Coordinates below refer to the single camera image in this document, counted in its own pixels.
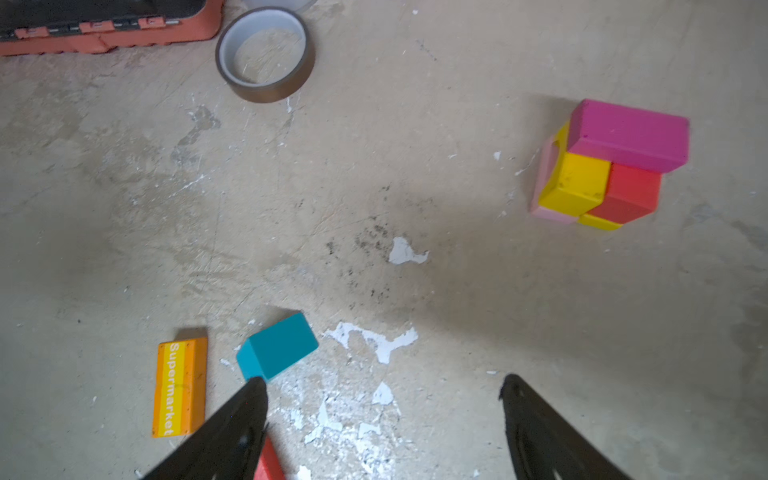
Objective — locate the red arch block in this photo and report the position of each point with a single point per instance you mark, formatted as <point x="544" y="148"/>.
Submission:
<point x="631" y="193"/>

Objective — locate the clear plastic cup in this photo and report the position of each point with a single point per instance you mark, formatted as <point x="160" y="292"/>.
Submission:
<point x="295" y="6"/>

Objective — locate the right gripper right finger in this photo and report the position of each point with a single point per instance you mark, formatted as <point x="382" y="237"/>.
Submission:
<point x="542" y="444"/>

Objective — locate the yellow rectangular block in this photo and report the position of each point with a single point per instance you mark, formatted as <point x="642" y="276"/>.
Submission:
<point x="598" y="223"/>

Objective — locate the red rectangular block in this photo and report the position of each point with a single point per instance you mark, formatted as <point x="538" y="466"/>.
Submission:
<point x="269" y="467"/>

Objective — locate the orange supermarket block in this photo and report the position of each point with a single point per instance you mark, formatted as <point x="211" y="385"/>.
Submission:
<point x="180" y="390"/>

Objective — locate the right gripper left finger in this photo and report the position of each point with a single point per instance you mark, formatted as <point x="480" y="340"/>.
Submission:
<point x="228" y="445"/>

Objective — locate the yellow arch block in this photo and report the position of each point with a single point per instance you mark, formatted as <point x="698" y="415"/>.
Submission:
<point x="569" y="184"/>

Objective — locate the black tool case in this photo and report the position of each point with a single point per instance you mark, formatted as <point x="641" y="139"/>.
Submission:
<point x="99" y="26"/>

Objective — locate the magenta block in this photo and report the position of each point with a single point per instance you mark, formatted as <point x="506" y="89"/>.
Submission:
<point x="628" y="136"/>

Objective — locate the teal block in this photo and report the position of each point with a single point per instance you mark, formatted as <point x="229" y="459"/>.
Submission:
<point x="271" y="351"/>

